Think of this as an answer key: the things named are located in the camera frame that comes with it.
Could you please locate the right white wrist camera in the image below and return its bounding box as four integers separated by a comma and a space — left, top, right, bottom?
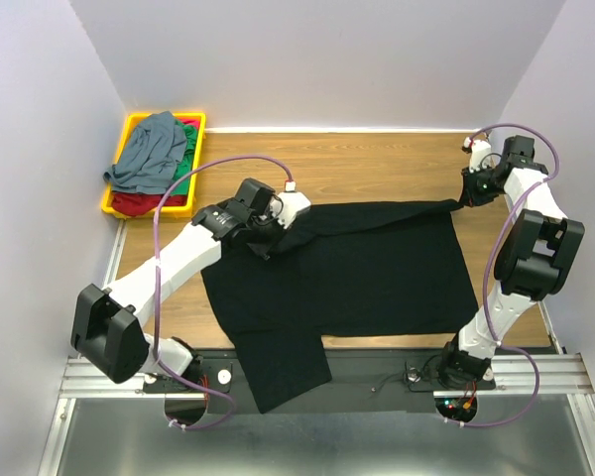
462, 137, 492, 173

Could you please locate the black t shirt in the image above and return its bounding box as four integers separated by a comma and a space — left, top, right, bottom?
202, 199, 479, 413

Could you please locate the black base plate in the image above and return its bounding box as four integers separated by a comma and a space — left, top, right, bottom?
142, 348, 473, 415

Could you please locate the red t shirt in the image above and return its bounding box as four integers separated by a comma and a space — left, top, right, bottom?
109, 116, 202, 218

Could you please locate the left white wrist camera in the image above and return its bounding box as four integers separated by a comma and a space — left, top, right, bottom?
276, 180, 311, 229

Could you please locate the green t shirt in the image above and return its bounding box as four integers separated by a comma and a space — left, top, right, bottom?
171, 121, 198, 196

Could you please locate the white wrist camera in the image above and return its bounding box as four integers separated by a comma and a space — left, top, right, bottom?
276, 180, 311, 229
462, 137, 492, 173

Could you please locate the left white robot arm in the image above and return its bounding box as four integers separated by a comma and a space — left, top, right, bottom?
70, 178, 311, 391

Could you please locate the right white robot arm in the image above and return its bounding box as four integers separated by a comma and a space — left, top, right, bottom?
436, 135, 585, 389

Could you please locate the grey blue t shirt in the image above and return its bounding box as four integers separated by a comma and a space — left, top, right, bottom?
103, 111, 187, 194

